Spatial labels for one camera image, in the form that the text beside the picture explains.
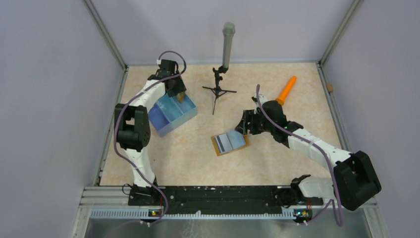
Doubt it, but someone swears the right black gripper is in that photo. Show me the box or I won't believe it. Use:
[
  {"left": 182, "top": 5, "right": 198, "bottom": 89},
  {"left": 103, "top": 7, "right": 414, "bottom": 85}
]
[{"left": 235, "top": 109, "right": 275, "bottom": 135}]

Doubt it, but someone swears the thin white credit card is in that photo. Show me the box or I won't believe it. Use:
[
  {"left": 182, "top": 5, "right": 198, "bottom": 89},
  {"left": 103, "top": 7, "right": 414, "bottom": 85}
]
[{"left": 214, "top": 134, "right": 233, "bottom": 154}]

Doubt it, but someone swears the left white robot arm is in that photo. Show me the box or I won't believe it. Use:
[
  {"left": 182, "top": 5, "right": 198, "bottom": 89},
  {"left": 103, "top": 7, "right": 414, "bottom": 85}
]
[{"left": 114, "top": 59, "right": 186, "bottom": 205}]

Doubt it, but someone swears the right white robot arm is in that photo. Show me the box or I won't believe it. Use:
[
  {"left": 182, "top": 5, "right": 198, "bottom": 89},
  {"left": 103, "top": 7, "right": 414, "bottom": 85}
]
[{"left": 235, "top": 94, "right": 382, "bottom": 211}]

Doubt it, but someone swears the black tripod stand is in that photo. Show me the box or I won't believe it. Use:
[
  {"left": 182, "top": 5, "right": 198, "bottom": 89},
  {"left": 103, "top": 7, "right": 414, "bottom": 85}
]
[{"left": 202, "top": 66, "right": 237, "bottom": 115}]

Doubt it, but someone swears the blue compartment organizer box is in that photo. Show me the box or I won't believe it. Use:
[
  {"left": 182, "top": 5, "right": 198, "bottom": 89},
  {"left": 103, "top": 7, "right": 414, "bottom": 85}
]
[{"left": 148, "top": 94, "right": 198, "bottom": 137}]

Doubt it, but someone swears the orange marker pen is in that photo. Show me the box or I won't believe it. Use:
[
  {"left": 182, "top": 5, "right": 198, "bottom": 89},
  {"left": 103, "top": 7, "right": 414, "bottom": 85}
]
[{"left": 275, "top": 76, "right": 297, "bottom": 106}]

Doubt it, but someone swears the grey microphone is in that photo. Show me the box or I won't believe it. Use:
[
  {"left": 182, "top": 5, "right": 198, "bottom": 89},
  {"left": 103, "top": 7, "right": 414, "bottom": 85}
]
[{"left": 222, "top": 22, "right": 235, "bottom": 68}]

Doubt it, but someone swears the small wooden block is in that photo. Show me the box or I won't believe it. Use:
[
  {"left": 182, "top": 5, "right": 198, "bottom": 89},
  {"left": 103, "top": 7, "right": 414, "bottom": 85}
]
[{"left": 326, "top": 83, "right": 333, "bottom": 93}]

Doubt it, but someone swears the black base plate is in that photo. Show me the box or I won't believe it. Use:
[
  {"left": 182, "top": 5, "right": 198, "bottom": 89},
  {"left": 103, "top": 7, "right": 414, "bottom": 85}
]
[{"left": 128, "top": 185, "right": 324, "bottom": 218}]

